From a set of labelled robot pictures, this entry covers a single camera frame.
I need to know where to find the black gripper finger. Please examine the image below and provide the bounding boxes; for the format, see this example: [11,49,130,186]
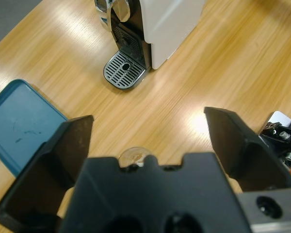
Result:
[0,115,95,233]
[203,106,291,194]

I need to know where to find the clear glass cup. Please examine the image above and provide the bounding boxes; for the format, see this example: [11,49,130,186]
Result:
[118,145,152,169]

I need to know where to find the white capsule coffee machine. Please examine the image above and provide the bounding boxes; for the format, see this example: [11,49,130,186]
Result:
[94,0,207,92]

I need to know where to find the teal plastic tray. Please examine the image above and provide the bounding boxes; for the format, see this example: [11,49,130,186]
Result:
[0,78,69,178]

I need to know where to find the white block with dark post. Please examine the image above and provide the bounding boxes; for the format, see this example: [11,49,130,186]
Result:
[258,110,291,185]

